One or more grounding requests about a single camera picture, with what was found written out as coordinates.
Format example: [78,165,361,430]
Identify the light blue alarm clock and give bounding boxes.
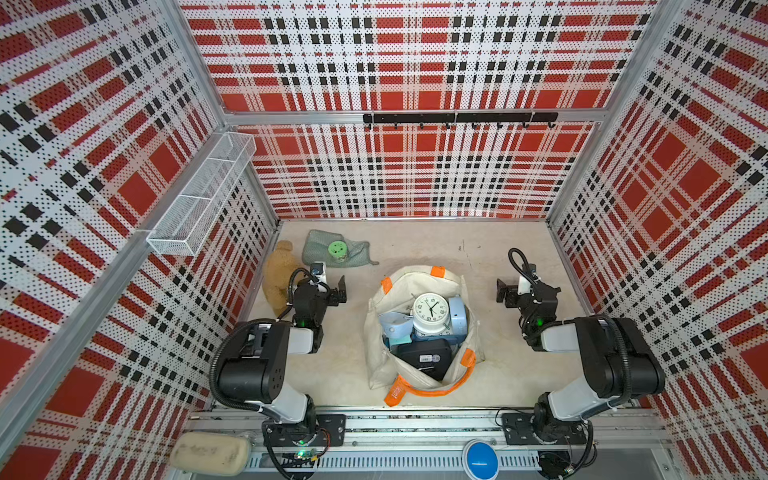
[448,296,468,345]

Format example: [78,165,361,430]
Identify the teal alarm clock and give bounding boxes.
[379,312,414,351]

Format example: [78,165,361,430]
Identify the white round alarm clock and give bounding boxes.
[411,293,450,335]

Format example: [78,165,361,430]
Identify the green lidded small jar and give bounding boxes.
[328,240,349,263]

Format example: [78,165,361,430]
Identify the green knitted cloth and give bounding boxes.
[301,229,378,268]

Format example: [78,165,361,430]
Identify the blue round button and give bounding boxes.
[461,439,500,480]

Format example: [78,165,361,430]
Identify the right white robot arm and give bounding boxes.
[496,278,666,444]

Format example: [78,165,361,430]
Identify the white wire mesh basket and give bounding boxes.
[147,132,256,257]

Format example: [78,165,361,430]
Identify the brown plush dog toy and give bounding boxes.
[262,240,304,315]

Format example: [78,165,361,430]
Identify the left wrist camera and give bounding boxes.
[309,262,327,283]

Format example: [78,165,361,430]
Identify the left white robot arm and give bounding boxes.
[209,277,347,446]

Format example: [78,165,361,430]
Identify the beige sponge block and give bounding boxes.
[169,432,252,477]

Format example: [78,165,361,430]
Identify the cream canvas tote bag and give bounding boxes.
[363,265,484,407]

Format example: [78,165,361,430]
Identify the black hook rail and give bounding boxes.
[362,111,559,126]

